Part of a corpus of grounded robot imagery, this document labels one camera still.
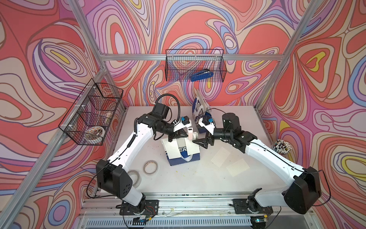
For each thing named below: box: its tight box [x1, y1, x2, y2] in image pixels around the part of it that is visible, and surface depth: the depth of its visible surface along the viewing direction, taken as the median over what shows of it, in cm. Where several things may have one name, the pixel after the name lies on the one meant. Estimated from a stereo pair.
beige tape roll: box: [142, 159, 158, 176], surface depth 88 cm
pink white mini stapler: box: [187, 127, 194, 141], surface depth 71 cm
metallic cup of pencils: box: [271, 139, 293, 156], surface depth 78 cm
